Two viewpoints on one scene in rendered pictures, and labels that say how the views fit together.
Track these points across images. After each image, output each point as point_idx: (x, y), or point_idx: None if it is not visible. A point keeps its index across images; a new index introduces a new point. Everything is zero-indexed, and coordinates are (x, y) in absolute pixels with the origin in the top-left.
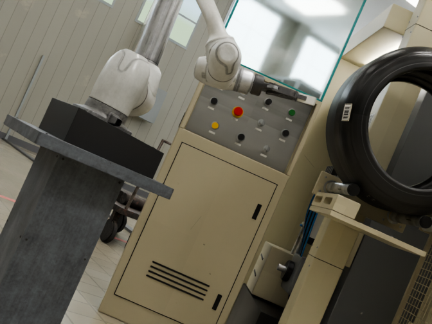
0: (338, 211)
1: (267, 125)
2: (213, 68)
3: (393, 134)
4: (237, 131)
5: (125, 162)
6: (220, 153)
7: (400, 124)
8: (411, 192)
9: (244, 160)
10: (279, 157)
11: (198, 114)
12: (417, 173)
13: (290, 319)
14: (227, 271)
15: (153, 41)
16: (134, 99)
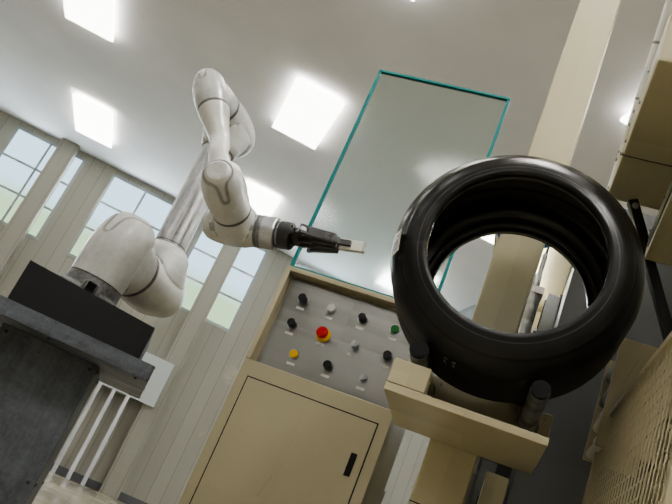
0: (397, 382)
1: (363, 348)
2: (205, 198)
3: (510, 311)
4: (323, 359)
5: (95, 336)
6: (298, 386)
7: (519, 297)
8: (503, 339)
9: (331, 393)
10: (382, 389)
11: (272, 342)
12: (577, 388)
13: None
14: None
15: (175, 219)
16: (124, 265)
